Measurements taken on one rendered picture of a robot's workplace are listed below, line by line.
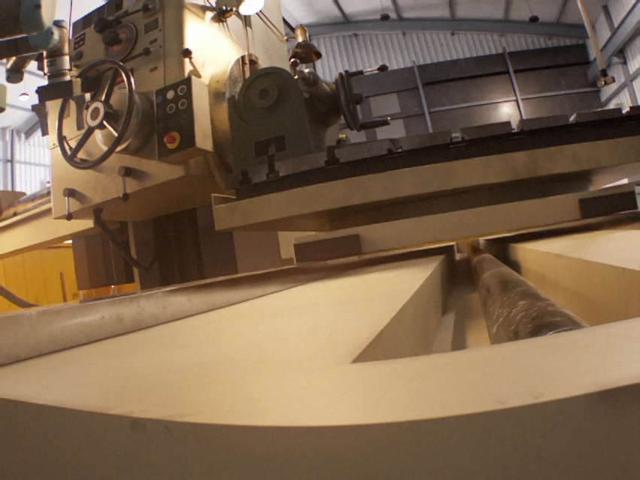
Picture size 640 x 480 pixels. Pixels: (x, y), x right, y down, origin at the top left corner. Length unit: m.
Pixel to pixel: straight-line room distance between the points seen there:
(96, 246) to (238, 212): 1.60
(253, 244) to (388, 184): 1.10
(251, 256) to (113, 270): 0.89
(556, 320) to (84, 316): 0.30
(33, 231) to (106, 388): 2.41
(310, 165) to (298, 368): 1.03
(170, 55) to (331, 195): 0.85
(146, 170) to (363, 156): 0.78
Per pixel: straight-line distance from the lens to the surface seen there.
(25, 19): 1.03
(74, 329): 0.34
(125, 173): 1.62
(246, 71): 1.79
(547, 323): 0.18
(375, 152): 1.14
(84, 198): 1.82
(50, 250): 4.55
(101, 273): 2.68
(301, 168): 1.19
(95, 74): 1.84
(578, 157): 1.13
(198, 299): 0.47
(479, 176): 1.08
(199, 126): 1.40
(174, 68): 1.64
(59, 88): 1.34
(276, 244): 2.04
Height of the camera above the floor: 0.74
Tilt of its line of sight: 1 degrees up
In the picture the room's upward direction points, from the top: 9 degrees counter-clockwise
